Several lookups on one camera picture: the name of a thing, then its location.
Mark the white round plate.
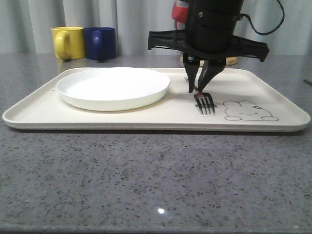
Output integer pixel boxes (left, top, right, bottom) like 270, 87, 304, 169
56, 67, 171, 111

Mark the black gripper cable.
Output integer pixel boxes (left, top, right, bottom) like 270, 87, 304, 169
240, 0, 285, 35

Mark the yellow mug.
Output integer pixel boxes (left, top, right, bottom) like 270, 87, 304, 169
51, 27, 85, 60

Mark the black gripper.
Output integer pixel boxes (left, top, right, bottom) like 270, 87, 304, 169
148, 0, 269, 93

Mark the cream rabbit serving tray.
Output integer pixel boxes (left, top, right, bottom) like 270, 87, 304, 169
2, 68, 311, 132

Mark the dark blue mug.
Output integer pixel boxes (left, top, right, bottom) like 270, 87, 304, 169
83, 27, 117, 60

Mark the silver metal fork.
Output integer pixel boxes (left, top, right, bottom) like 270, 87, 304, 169
184, 77, 216, 117

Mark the red enamel mug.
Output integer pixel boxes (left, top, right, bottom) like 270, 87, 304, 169
171, 0, 189, 30

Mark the wooden mug tree stand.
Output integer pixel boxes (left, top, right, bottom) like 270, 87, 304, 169
179, 55, 238, 67

